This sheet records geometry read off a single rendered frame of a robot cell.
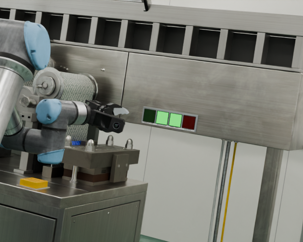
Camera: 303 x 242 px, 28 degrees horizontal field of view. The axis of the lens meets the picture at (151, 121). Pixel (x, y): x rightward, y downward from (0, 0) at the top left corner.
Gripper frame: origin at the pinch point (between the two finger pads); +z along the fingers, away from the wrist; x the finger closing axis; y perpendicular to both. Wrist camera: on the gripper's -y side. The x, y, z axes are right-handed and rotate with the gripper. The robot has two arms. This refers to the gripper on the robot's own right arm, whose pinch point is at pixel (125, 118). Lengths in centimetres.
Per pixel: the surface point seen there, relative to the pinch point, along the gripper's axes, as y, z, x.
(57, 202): 4.6, -16.0, 31.6
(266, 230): -30, 71, 34
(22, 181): 22.0, -17.2, 31.6
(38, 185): 16.6, -14.7, 30.7
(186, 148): 138, 256, 61
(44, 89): 46.8, 3.9, 4.0
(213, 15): 12, 50, -43
